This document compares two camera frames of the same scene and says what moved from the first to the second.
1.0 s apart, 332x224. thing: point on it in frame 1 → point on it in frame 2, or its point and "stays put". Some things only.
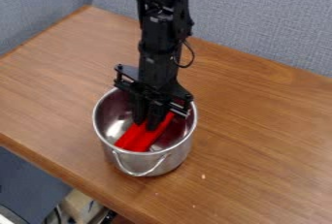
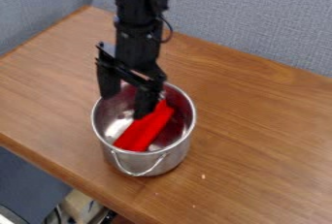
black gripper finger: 139,107 → 108,80
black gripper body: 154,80 → 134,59
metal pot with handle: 168,149 stays put
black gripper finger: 156,112 → 146,100
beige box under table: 79,208 stays put
